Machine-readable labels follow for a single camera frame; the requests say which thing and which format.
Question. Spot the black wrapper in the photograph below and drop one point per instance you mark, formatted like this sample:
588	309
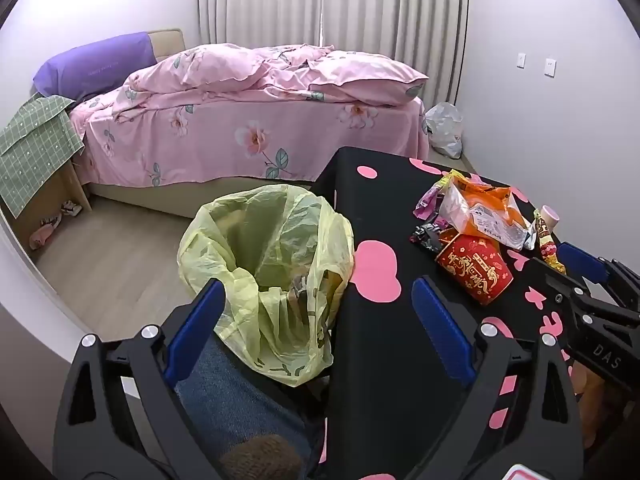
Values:
427	237

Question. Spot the pink cup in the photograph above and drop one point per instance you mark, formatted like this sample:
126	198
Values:
550	217

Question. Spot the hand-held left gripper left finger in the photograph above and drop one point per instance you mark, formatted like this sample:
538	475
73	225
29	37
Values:
197	330

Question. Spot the pink floral duvet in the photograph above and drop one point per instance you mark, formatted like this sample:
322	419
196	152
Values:
225	70

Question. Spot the purple yellow wrapper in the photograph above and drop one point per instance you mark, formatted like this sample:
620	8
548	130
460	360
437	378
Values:
429	200

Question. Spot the person's leg in blue jeans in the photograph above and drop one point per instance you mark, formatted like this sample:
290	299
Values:
235	400

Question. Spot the white pleated curtain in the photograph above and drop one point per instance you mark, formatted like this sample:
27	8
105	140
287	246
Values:
260	0

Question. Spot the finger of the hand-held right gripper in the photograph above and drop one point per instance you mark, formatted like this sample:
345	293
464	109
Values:
582	260
560	285

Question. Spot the beige headboard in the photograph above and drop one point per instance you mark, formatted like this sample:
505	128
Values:
167	42

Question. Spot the pink slipper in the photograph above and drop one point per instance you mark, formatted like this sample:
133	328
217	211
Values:
45	232

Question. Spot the green checked cloth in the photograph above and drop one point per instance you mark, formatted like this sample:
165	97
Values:
35	145

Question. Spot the white plastic bag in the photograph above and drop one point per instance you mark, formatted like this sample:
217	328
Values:
444	127

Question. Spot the orange white snack bag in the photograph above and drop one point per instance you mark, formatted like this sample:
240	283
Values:
487	210

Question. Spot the purple pillow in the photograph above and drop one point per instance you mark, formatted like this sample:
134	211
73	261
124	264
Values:
95	62

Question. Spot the yellow red stick wrapper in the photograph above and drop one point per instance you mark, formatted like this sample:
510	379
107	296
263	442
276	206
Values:
547	247

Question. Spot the white wall switch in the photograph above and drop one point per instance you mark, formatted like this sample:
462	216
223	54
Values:
521	60
550	66

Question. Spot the red paper box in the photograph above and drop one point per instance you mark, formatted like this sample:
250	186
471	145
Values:
472	267

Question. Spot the black pink spotted tablecloth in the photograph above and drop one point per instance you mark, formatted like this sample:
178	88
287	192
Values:
380	220

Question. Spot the pink pillow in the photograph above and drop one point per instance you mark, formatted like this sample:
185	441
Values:
370	77

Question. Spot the bed with pink floral sheet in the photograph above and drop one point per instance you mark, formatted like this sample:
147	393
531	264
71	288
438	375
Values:
210	150

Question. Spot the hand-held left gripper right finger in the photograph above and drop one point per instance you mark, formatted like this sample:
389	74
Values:
442	330

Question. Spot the small sneaker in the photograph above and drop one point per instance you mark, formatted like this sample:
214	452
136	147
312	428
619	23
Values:
72	208

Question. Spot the person's right hand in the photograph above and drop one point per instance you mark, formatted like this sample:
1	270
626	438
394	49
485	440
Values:
592	400

